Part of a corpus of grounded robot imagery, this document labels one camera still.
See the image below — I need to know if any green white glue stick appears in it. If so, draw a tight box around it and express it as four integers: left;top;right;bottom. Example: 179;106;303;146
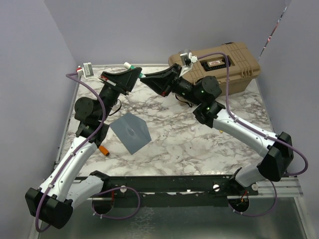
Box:
123;62;145;78

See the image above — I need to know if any aluminium table frame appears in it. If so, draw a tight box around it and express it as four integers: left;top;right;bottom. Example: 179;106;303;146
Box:
26;64;311;239

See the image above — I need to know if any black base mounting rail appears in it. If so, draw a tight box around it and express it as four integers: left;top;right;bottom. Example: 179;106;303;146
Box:
97;173;258;208

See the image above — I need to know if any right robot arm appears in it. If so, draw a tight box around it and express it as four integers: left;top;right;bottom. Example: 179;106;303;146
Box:
141;64;294;195

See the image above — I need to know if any tan plastic toolbox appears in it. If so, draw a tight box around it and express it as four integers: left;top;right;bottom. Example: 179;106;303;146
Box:
183;42;261;95

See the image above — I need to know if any orange handled screwdriver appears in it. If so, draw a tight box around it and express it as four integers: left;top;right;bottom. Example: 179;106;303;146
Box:
99;145;110;156

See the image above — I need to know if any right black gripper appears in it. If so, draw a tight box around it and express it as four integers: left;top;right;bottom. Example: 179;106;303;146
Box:
142;63;203;106

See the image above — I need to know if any grey blue envelope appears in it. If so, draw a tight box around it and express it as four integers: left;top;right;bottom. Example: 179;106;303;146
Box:
110;113;152;155

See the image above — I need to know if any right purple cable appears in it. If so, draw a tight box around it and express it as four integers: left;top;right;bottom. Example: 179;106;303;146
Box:
196;52;309;217

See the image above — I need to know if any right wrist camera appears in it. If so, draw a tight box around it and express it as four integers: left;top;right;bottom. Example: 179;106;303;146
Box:
179;50;198;77

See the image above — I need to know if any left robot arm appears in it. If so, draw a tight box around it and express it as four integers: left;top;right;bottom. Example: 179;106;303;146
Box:
25;67;142;233

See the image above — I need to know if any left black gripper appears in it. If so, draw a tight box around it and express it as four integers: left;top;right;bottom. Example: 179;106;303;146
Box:
98;67;142;121

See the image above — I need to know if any purple cable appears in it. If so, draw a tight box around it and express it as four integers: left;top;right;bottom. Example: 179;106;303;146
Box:
196;52;309;217
34;72;141;234

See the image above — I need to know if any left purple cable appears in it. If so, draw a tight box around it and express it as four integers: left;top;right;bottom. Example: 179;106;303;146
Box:
34;72;141;234

